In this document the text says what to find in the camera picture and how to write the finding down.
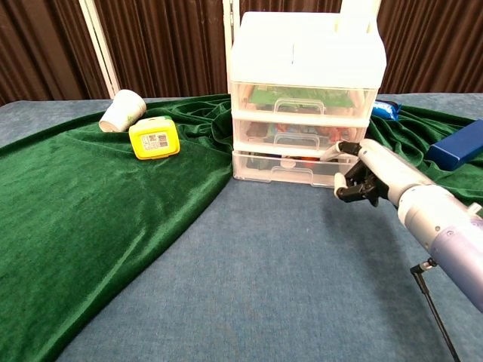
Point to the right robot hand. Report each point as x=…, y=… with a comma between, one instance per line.
x=381, y=166

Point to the white plastic drawer unit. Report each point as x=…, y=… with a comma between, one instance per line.
x=305, y=53

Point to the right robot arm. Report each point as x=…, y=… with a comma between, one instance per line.
x=445, y=226

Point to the dark blue box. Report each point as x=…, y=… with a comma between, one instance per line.
x=454, y=149

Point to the clear drawer with dark items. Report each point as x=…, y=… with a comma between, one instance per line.
x=290, y=169

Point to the clear drawer with colourful items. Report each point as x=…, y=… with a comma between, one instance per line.
x=294, y=134

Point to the clear drawer with green board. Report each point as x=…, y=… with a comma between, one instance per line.
x=302, y=99

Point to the yellow plastic box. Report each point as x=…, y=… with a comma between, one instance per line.
x=154, y=140

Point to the blue snack packet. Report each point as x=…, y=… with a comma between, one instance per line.
x=385, y=109

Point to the brown pleated curtain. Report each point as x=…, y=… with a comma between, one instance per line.
x=170, y=45

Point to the white paper cup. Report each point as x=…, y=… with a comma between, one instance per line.
x=120, y=111

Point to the green velvet cloth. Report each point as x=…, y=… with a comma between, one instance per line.
x=94, y=211

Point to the wide white frame post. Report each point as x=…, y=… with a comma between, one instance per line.
x=360, y=7

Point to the upright white frame post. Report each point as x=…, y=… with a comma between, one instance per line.
x=227, y=37

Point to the slanted white frame post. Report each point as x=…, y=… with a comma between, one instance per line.
x=100, y=49

